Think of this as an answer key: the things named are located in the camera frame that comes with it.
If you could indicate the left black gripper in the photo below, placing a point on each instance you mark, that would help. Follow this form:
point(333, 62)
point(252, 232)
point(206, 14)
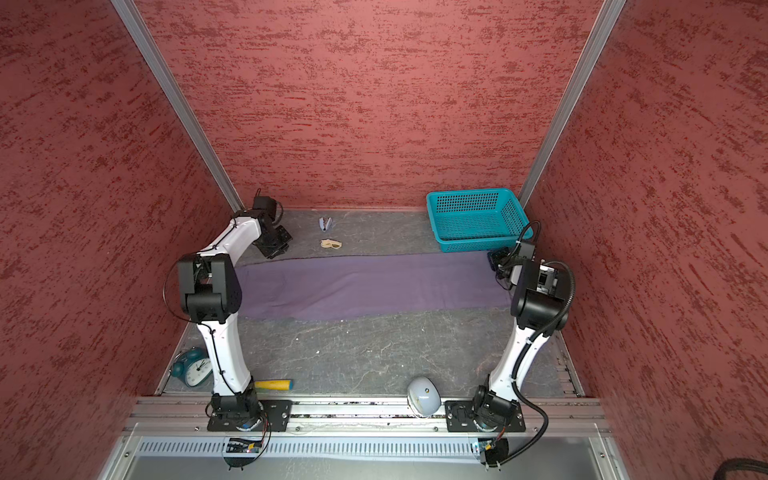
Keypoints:
point(266, 250)

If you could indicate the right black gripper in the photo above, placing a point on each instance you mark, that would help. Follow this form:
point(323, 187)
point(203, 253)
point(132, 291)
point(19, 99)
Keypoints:
point(494, 256)

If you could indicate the teal plastic basket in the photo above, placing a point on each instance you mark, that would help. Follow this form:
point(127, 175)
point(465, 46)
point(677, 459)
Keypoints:
point(475, 220)

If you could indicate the purple trousers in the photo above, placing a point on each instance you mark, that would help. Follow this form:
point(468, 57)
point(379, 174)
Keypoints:
point(350, 287)

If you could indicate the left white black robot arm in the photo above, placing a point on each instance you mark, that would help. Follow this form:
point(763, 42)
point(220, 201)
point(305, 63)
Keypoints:
point(211, 297)

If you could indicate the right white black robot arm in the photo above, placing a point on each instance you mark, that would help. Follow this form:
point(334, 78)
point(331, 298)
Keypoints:
point(541, 294)

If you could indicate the small blue grey clip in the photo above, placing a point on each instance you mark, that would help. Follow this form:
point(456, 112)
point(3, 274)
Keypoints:
point(325, 224)

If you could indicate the small tan wooden object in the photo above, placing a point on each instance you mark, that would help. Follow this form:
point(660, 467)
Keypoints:
point(331, 244)

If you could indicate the teal white round object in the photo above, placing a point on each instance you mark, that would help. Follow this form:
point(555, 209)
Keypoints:
point(192, 367)

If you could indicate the white dome object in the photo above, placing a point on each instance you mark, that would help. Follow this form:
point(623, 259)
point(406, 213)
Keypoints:
point(423, 397)

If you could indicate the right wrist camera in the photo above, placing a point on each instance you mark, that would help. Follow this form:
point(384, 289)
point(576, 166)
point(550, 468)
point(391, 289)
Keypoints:
point(526, 243)

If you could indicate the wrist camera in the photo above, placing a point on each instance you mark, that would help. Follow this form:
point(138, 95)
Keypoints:
point(526, 243)
point(269, 207)

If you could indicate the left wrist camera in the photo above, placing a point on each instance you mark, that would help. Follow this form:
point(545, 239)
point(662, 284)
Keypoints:
point(269, 207)

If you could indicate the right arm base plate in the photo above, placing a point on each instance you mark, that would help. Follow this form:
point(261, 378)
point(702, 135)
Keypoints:
point(465, 416)

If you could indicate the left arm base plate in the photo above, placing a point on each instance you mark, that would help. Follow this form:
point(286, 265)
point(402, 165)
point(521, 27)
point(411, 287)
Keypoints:
point(267, 416)

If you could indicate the perforated cable tray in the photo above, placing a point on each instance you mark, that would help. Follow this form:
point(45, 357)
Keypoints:
point(445, 449)

